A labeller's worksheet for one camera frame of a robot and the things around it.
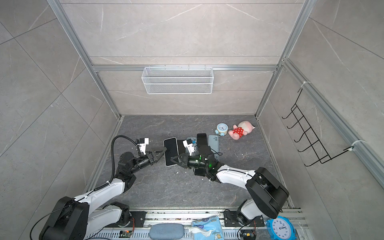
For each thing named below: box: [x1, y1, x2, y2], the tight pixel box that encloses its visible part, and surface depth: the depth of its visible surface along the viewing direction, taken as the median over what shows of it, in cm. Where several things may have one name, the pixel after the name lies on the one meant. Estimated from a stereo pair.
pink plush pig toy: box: [228, 121, 256, 140], surface depth 106 cm
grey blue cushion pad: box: [149, 223, 185, 240], surface depth 69 cm
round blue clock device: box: [266, 216, 297, 240], surface depth 70 cm
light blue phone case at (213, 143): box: [208, 135, 219, 154], surface depth 107 cm
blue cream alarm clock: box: [214, 123, 229, 137], surface depth 109 cm
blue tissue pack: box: [189, 215, 224, 240], surface depth 67 cm
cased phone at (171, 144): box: [163, 137, 179, 167], surface depth 76 cm
